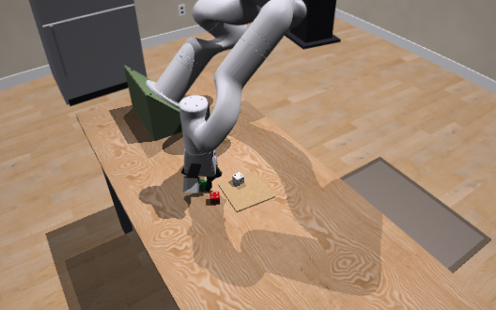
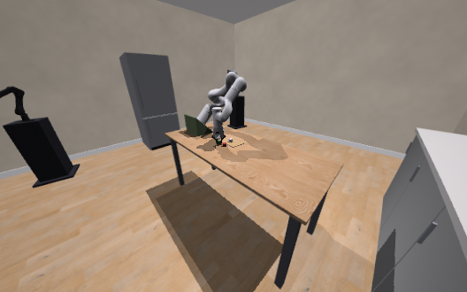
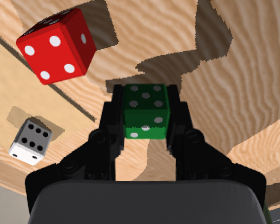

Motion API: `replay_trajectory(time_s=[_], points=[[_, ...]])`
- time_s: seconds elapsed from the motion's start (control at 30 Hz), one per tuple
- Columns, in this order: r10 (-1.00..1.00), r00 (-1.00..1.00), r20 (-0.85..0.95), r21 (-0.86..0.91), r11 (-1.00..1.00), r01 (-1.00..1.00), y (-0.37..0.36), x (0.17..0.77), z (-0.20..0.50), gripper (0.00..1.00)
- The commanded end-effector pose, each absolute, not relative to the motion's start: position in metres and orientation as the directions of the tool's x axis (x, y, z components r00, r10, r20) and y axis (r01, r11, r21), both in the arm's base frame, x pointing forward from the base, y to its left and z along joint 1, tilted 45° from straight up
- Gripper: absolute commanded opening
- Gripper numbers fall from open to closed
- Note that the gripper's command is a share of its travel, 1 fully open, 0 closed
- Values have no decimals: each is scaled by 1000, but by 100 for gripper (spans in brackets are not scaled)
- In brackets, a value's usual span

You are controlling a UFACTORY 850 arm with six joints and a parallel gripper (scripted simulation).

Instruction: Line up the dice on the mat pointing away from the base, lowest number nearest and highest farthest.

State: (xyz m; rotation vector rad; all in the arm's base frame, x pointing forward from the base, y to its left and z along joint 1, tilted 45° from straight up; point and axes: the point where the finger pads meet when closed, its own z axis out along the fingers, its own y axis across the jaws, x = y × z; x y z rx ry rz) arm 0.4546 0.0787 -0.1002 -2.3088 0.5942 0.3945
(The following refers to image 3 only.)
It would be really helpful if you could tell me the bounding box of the beige flat mat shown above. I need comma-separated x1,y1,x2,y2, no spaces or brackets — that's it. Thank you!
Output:
0,39,95,150

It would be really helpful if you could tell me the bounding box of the red die with white pips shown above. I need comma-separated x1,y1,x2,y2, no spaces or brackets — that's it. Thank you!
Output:
16,7,97,85

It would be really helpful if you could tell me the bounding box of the green die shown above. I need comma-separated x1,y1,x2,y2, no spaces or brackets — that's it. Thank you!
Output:
122,84,170,139

